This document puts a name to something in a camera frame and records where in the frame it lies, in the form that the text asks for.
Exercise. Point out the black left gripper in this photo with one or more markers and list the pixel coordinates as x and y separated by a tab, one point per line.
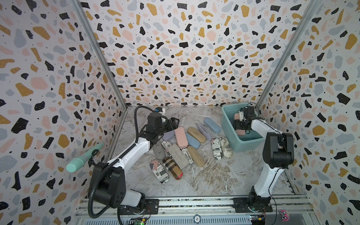
169	122

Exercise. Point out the aluminium wall frame strip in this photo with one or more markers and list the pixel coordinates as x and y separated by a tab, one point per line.
95	45

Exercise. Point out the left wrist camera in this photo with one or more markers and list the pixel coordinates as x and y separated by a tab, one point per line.
160	110

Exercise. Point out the front newspaper flag glasses case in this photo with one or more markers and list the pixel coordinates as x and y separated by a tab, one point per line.
159	171

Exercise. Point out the plaid tartan glasses case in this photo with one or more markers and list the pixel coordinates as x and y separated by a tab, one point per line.
173	168

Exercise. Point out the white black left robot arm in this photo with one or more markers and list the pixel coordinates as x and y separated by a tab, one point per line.
108	184

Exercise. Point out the grey rectangular glasses case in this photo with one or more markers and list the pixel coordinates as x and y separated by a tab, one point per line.
178	157

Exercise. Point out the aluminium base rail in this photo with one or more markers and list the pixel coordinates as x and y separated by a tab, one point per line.
208	210

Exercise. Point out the light blue fabric glasses case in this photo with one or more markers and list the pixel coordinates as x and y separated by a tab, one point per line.
210	123

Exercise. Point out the long pink hard glasses case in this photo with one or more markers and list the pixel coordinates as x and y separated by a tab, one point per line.
181	137

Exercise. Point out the dark grey fabric glasses case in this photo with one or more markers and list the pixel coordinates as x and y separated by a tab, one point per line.
159	151

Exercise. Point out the world map print glasses case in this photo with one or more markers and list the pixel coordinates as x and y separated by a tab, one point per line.
226	148

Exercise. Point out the newspaper flag print glasses case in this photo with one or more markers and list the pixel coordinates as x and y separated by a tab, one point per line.
216	148

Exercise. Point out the long lilac fabric glasses case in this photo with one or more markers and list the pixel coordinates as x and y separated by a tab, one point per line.
168	135

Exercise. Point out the tan fabric glasses case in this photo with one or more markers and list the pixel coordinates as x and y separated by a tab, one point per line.
195	155
195	133

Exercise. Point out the mint green handheld microphone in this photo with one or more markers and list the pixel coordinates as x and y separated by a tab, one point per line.
87	157

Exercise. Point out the teal plastic storage box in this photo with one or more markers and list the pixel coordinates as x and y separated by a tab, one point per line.
241	139

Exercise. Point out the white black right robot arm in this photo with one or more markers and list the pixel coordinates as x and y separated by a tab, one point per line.
277	155

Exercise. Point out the pink toy car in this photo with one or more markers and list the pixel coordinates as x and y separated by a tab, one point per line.
284	215

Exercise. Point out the small pink hard glasses case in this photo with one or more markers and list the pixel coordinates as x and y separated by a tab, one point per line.
238	125

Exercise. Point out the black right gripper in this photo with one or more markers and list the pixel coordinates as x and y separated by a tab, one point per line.
238	124

